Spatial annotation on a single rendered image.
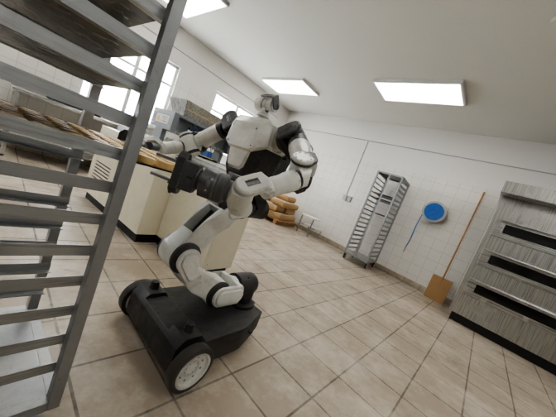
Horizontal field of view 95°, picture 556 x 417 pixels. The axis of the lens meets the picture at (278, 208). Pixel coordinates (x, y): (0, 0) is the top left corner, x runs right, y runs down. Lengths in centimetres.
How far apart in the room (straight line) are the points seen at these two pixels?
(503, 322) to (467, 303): 40
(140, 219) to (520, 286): 446
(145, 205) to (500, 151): 546
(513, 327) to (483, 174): 249
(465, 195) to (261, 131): 485
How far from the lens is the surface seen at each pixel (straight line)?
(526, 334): 462
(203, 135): 150
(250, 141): 118
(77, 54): 75
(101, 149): 77
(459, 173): 575
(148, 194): 244
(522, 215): 459
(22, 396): 112
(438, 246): 558
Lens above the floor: 95
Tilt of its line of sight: 6 degrees down
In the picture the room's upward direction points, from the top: 21 degrees clockwise
